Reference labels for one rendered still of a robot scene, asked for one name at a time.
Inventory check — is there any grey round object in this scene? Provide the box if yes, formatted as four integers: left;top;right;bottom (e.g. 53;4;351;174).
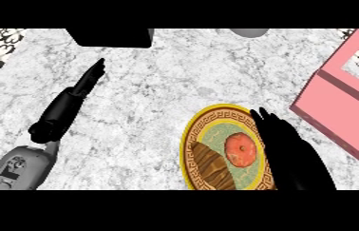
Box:
228;29;270;39

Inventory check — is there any pink cardboard box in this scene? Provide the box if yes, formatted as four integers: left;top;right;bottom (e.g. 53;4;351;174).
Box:
289;29;359;162

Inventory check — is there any yellow patterned plate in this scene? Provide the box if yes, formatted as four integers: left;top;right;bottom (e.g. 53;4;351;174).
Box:
178;103;277;191

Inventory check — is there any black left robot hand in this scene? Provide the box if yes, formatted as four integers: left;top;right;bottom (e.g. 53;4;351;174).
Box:
26;57;106;144

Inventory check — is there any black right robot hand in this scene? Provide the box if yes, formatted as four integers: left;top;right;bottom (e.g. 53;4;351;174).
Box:
248;106;338;191

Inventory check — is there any black and white patterned object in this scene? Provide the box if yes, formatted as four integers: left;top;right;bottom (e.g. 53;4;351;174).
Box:
338;29;359;41

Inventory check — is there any black box appliance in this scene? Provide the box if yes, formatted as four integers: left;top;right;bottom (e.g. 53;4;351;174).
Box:
64;29;155;49

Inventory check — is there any black and white patterned cloth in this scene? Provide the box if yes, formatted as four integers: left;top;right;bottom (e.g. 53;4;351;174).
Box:
0;29;28;68

